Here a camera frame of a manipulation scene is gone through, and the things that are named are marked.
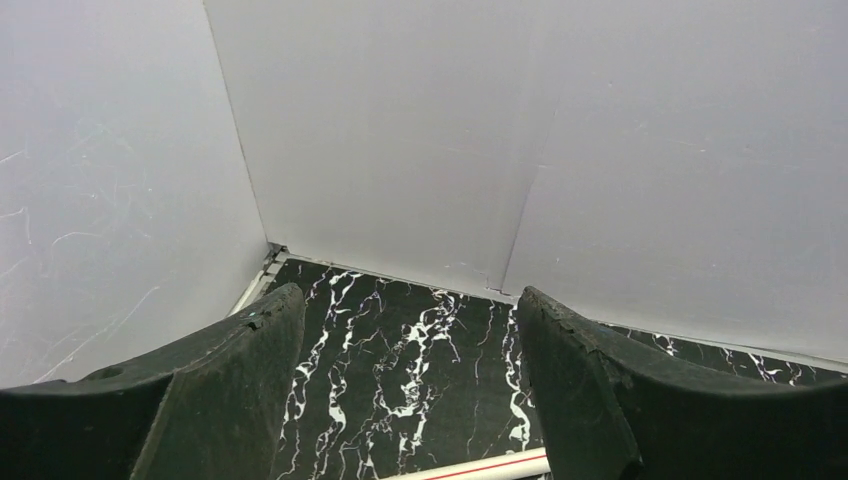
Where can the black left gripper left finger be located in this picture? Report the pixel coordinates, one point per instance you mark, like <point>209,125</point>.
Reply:
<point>210,405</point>

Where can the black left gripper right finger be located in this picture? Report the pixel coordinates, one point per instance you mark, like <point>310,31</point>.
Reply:
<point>610,407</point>

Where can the white PVC pipe frame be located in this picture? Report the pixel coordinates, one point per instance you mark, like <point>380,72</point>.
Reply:
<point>520,465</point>

